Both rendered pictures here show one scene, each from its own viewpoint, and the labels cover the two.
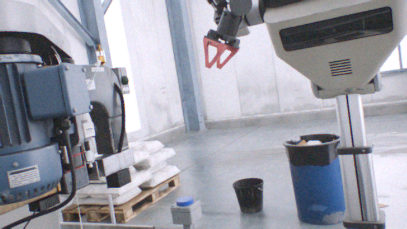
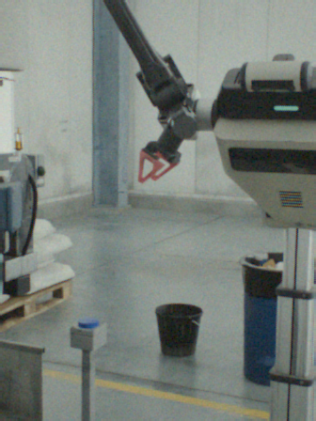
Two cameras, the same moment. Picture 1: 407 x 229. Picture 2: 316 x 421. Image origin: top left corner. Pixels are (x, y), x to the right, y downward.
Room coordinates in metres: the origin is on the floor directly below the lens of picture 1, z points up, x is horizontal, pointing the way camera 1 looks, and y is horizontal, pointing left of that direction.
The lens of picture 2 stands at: (-0.70, 0.01, 1.45)
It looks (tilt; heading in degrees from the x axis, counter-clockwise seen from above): 8 degrees down; 357
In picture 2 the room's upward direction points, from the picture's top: 1 degrees clockwise
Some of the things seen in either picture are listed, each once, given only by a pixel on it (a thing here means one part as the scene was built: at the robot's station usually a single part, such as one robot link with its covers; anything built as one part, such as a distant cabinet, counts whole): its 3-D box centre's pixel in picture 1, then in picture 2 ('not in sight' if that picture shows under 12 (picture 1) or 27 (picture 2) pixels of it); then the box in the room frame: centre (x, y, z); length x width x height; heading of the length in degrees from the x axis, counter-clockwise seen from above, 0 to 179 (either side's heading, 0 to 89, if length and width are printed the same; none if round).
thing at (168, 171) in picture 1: (153, 176); (30, 277); (4.42, 0.66, 0.20); 0.67 x 0.43 x 0.15; 153
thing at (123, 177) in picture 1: (121, 176); (20, 283); (1.15, 0.27, 0.98); 0.09 x 0.05 x 0.05; 153
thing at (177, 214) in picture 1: (186, 211); (87, 335); (1.23, 0.09, 0.81); 0.08 x 0.08 x 0.06; 63
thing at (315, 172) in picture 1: (317, 177); (281, 318); (2.98, -0.90, 0.32); 0.51 x 0.48 x 0.65; 153
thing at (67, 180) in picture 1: (68, 179); not in sight; (0.96, 0.37, 1.04); 0.08 x 0.06 x 0.05; 153
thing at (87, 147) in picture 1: (88, 151); not in sight; (0.94, 0.30, 1.11); 0.03 x 0.03 x 0.06
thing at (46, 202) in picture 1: (44, 202); not in sight; (0.88, 0.40, 1.01); 0.06 x 0.04 x 0.02; 153
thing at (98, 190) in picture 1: (121, 182); not in sight; (3.87, 0.93, 0.32); 0.66 x 0.43 x 0.15; 155
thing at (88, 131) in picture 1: (86, 137); not in sight; (0.95, 0.30, 1.14); 0.05 x 0.04 x 0.16; 153
